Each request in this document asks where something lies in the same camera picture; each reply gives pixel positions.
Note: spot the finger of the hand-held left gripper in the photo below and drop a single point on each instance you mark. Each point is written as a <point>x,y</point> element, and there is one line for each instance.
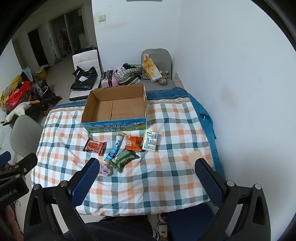
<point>5,158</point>
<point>26,162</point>

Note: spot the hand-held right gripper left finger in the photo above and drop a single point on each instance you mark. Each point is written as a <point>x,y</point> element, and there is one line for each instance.
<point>85,182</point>

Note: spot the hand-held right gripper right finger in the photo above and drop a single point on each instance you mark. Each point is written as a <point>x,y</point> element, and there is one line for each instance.
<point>208,183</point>

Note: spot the red snack packet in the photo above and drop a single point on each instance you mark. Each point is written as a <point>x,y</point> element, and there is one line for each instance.
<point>94,146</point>

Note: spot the green snack packet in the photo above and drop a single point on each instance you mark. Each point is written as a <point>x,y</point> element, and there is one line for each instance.
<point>124,160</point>

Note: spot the blue white tube packet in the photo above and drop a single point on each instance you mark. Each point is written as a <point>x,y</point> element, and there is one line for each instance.
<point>115,146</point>

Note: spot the orange snack packet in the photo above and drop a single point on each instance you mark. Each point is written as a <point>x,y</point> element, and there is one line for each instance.
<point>134,143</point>

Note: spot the white blue tissue pack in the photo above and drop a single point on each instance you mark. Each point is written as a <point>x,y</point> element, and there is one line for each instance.
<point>150,140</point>

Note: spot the beige paper card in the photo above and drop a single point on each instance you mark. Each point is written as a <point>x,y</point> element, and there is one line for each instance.
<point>196,158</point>

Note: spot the plaid blanket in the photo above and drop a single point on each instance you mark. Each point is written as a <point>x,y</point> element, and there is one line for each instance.
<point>161,180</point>

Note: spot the white goose plush toy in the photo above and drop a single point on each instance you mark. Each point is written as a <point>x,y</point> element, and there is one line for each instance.
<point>19,109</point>

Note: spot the person's dark clothing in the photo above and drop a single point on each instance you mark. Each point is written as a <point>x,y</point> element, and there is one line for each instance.
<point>115,229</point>

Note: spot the red plastic bag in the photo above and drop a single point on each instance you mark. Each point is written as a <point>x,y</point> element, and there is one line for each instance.
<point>17,94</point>

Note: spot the black striped shoe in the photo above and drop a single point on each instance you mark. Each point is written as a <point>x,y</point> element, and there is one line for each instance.
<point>159,230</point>

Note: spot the yellow bag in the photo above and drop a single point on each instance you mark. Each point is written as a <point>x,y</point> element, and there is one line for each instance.
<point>41,72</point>

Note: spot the black plastic bag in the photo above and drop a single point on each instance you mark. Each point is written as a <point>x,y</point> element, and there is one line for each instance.
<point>83,80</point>

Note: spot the pink suitcase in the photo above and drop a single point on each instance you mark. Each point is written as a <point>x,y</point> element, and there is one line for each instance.
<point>107,80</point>

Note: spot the tape roll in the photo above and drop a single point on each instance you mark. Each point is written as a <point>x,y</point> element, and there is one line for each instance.
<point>162,81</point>

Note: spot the patterned tote bag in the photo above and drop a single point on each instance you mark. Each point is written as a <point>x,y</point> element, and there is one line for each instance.
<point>127,76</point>

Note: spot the white padded chair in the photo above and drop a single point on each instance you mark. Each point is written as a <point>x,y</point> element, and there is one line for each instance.
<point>86,59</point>

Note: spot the yellow cardboard box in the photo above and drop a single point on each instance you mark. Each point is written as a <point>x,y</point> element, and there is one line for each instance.
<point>151,69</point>

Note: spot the grey fabric chair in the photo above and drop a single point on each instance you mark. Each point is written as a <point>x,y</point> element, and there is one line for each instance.
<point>159,59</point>

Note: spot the sliding glass door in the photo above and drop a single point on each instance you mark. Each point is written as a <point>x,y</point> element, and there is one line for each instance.
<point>69,30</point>

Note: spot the white wall switch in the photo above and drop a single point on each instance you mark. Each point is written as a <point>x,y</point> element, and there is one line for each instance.
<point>102,18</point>

